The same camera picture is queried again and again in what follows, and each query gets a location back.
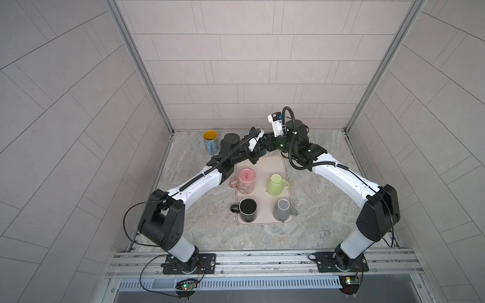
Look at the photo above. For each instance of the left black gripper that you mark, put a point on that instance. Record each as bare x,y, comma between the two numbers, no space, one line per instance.
254,154

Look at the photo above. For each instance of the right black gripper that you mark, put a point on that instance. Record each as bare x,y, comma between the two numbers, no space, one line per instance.
270,141

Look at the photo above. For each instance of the blue butterfly mug yellow inside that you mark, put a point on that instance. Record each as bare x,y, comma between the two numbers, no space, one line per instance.
211,141

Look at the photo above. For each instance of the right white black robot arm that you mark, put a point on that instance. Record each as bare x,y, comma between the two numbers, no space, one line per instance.
379,205

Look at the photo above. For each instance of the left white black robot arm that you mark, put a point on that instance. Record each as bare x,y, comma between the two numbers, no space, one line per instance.
162,221

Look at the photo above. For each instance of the pink mug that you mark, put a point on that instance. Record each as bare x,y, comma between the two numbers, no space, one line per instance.
244,181

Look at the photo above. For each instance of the black mug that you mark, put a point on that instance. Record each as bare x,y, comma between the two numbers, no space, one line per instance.
246,209

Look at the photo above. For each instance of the light green mug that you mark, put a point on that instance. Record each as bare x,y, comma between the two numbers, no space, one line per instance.
276,185

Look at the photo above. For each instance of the grey mug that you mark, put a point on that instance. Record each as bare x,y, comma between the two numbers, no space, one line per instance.
283,210

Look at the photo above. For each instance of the beige rectangular tray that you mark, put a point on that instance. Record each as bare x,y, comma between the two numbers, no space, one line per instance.
264,168

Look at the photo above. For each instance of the left controller circuit board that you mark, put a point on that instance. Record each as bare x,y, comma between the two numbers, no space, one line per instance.
186,288

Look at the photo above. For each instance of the controller circuit board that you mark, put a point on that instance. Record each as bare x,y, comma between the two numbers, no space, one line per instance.
186,288
350,284

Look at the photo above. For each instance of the right controller circuit board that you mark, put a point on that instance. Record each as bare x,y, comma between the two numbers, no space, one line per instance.
350,284

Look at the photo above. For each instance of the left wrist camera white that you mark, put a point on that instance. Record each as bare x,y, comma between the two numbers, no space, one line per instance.
255,136

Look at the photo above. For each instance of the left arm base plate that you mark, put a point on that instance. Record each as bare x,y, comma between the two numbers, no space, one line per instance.
198,263

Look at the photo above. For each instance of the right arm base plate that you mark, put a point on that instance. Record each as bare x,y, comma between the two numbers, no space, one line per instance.
326,263

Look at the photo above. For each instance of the aluminium mounting rail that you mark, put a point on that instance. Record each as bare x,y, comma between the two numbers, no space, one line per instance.
380,260

